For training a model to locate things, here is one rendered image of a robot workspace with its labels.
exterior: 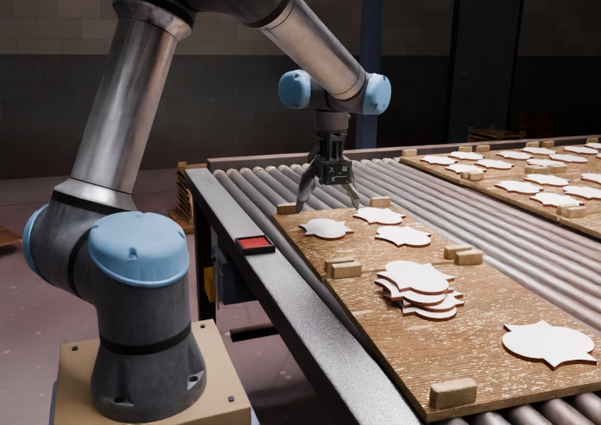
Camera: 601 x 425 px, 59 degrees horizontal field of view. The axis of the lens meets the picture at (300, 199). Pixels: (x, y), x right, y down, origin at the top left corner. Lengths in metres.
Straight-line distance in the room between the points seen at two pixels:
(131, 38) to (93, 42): 5.26
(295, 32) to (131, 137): 0.28
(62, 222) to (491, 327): 0.66
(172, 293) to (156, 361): 0.09
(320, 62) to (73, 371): 0.59
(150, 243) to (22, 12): 5.50
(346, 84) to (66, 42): 5.23
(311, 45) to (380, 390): 0.52
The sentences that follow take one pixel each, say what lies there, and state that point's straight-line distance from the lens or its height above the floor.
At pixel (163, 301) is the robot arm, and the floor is 1.07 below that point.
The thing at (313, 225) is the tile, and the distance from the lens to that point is 1.31.
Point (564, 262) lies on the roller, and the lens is 1.31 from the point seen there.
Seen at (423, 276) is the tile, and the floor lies 0.97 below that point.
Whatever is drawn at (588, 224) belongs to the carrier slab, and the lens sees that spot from 1.54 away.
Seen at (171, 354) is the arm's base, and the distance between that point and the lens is 0.71.
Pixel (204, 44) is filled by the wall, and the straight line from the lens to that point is 6.17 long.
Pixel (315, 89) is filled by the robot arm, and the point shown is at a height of 1.28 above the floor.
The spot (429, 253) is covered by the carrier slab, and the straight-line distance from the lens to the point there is 1.19.
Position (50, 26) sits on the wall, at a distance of 6.07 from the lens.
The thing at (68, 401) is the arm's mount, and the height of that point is 0.92.
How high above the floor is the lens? 1.37
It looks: 16 degrees down
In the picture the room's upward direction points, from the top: 1 degrees clockwise
